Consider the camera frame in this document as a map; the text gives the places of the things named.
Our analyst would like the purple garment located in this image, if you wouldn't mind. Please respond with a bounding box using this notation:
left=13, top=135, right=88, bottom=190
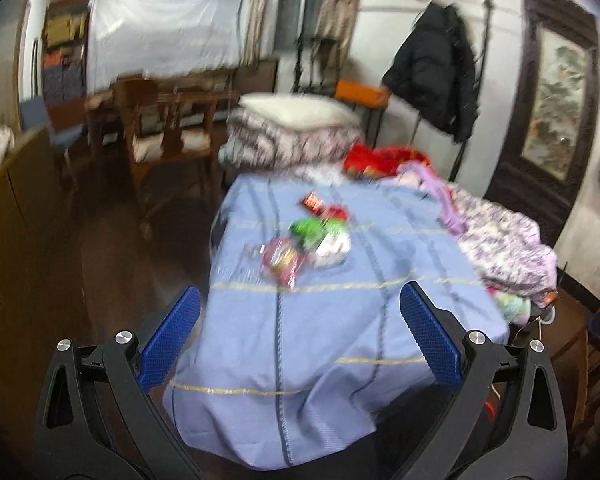
left=397, top=162, right=467, bottom=237

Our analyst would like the black coat rack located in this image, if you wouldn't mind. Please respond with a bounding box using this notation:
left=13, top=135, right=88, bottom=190
left=450, top=0, right=498, bottom=181

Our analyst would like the folded floral quilt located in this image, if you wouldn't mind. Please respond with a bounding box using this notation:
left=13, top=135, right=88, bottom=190
left=219, top=110, right=366, bottom=168

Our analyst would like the orange white appliance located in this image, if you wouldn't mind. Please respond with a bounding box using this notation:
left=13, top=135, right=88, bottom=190
left=542, top=291, right=562, bottom=324

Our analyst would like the shelf of folded goods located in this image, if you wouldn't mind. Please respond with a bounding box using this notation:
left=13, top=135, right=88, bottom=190
left=40, top=0, right=92, bottom=106

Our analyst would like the wooden table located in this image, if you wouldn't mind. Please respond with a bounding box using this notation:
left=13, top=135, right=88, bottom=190
left=85, top=77, right=241, bottom=153

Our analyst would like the white pillow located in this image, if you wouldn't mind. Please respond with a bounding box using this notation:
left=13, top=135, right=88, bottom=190
left=239, top=92, right=361, bottom=128

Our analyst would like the pink snack packet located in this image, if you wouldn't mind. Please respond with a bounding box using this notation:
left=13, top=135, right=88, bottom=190
left=262, top=237, right=307, bottom=289

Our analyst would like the purple floral quilt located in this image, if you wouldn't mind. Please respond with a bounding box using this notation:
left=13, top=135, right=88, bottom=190
left=445, top=182, right=559, bottom=301

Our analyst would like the blue bedsheet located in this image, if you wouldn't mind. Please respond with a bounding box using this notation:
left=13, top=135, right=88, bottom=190
left=162, top=172, right=511, bottom=471

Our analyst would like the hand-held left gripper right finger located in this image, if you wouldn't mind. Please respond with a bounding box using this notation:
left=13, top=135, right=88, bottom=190
left=395, top=280, right=569, bottom=480

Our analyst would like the red blanket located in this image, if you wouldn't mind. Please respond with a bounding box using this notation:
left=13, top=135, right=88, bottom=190
left=342, top=144, right=431, bottom=181

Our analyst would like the dark wooden cabinet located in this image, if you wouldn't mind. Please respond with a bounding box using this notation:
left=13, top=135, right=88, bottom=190
left=235, top=59, right=279, bottom=94

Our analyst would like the black jacket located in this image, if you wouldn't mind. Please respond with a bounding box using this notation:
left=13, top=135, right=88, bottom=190
left=381, top=0, right=481, bottom=143

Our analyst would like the wide floral curtain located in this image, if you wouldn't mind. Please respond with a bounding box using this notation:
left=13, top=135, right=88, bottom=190
left=312, top=0, right=366, bottom=57

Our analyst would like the black metal stand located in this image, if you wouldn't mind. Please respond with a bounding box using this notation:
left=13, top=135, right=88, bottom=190
left=292, top=0, right=342, bottom=94

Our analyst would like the window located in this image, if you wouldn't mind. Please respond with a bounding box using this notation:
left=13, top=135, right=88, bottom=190
left=272, top=0, right=331, bottom=53

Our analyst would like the white snack packet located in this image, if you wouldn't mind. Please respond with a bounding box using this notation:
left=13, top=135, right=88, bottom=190
left=310, top=224, right=353, bottom=268

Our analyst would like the orange box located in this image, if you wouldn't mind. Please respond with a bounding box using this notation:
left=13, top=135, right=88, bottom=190
left=335, top=80, right=389, bottom=108

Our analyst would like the wooden chair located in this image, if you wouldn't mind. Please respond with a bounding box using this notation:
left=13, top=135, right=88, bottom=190
left=112, top=77, right=222, bottom=211

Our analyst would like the narrow floral curtain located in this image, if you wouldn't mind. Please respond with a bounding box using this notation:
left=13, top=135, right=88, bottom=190
left=242, top=0, right=277, bottom=66

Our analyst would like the green snack packet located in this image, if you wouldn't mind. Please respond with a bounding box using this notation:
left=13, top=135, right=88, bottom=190
left=290, top=217, right=329, bottom=249

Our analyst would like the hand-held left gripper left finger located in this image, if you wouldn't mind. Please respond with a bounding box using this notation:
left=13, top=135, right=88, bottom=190
left=32, top=285, right=203, bottom=480

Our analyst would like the white plastic sheet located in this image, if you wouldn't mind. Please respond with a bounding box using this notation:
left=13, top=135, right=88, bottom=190
left=87, top=0, right=245, bottom=93

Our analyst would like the blue chair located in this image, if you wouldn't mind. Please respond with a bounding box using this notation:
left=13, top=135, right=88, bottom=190
left=20, top=97, right=88, bottom=161

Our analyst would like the light wooden cabinet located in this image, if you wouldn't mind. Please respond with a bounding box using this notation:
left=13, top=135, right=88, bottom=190
left=0, top=125, right=87, bottom=311

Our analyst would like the dark wooden stool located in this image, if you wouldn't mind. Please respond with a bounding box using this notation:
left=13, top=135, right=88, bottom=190
left=550, top=287, right=600, bottom=441

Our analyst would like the dark wooden framed painting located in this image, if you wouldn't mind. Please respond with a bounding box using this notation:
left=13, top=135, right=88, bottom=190
left=485, top=0, right=600, bottom=247

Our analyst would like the pastel patterned cloth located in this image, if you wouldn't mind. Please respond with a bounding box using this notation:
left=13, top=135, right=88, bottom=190
left=487, top=289, right=532, bottom=324

